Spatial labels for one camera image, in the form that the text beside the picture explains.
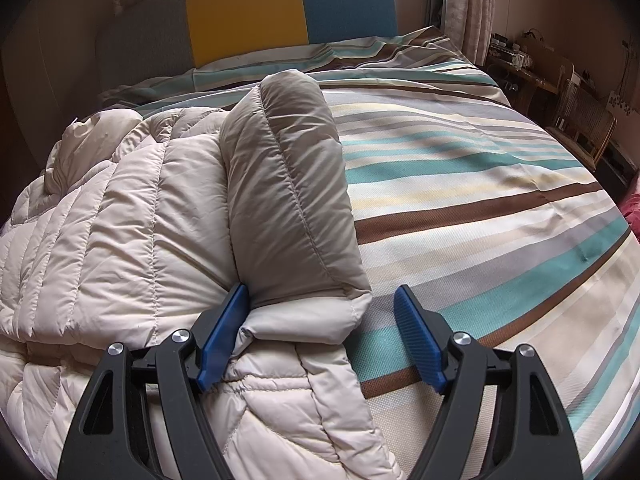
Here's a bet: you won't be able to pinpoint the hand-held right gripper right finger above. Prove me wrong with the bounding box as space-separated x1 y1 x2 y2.
393 284 585 480

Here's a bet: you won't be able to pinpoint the grey yellow teal headboard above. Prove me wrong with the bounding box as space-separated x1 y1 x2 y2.
95 0 401 103

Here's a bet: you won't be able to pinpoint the striped pillow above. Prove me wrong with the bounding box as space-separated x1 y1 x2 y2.
97 25 471 111

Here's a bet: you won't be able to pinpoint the beige down jacket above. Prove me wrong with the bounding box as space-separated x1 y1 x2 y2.
0 72 401 480

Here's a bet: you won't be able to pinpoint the striped duvet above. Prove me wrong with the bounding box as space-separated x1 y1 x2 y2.
135 55 633 480

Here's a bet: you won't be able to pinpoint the wooden desk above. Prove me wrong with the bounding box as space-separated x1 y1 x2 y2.
482 35 576 111

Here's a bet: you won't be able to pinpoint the pink cloth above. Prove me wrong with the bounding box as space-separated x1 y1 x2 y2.
620 175 640 241

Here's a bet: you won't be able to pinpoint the wooden cane chair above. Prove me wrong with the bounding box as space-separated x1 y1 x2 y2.
545 80 618 166

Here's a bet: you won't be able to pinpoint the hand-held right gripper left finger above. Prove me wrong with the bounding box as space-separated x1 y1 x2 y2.
56 282 251 480

